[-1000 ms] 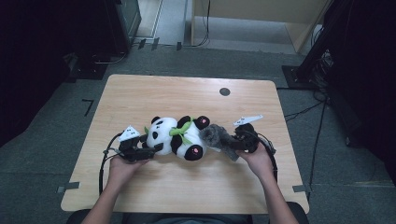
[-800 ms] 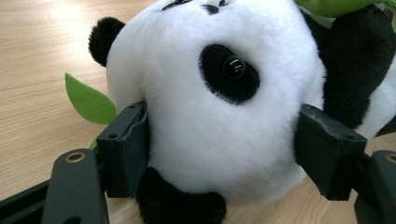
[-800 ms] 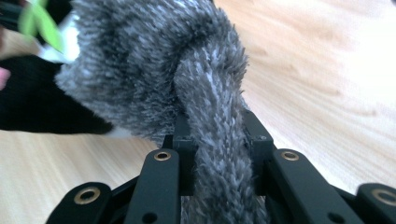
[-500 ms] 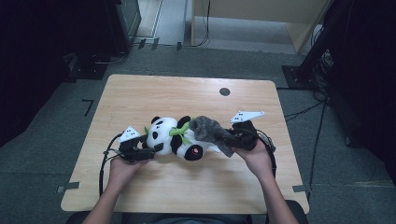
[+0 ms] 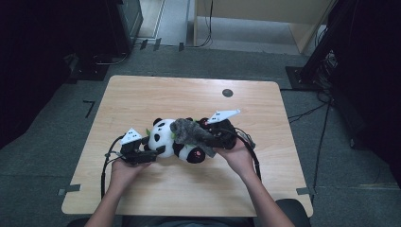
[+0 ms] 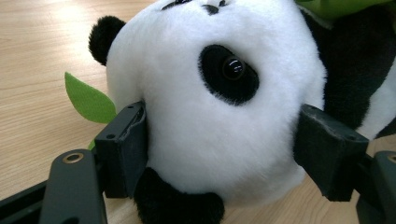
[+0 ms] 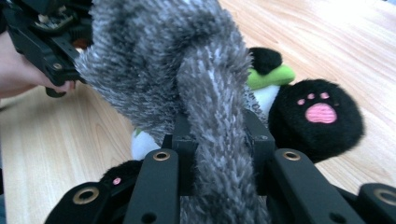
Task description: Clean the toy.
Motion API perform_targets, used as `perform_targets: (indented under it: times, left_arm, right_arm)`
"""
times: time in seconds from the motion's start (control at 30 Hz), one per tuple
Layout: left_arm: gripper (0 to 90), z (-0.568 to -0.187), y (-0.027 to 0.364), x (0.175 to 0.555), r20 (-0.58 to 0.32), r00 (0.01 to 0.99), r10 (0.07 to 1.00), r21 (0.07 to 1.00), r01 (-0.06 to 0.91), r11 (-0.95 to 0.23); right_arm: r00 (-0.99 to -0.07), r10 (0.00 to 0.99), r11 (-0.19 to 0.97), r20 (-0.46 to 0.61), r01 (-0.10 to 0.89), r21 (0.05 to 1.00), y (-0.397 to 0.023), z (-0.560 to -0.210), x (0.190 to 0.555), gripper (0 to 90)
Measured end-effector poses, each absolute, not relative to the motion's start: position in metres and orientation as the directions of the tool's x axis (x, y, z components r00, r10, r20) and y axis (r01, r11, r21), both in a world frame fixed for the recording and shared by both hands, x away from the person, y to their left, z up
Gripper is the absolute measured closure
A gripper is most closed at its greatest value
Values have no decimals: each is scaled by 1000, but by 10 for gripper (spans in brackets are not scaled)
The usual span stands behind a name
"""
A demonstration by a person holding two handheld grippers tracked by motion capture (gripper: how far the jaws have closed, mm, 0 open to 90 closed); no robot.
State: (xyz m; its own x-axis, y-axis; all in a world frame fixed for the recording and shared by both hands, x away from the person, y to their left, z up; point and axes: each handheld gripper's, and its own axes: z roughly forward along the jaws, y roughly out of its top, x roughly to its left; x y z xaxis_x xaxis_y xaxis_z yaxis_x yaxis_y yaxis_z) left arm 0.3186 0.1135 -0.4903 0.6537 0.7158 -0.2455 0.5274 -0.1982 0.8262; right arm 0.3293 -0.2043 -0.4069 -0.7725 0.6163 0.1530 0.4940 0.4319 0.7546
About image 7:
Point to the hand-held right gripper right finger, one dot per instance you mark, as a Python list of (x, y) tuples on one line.
[(263, 143)]

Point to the panda plush toy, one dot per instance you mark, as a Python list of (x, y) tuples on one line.
[(311, 140)]

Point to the grey plush toy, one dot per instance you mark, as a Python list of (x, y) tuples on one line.
[(149, 62)]

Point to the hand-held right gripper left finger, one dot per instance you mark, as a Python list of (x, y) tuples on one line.
[(186, 161)]

